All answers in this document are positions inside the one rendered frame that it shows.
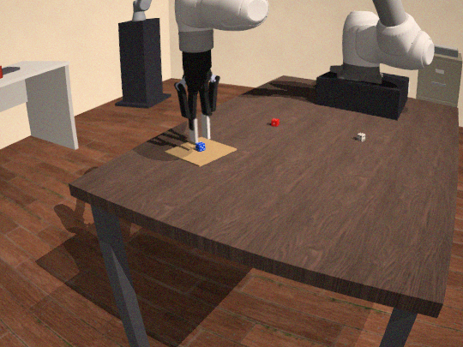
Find red die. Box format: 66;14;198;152
271;118;280;127

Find blue die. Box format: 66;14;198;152
195;141;206;152

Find tan square mat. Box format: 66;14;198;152
165;137;237;167

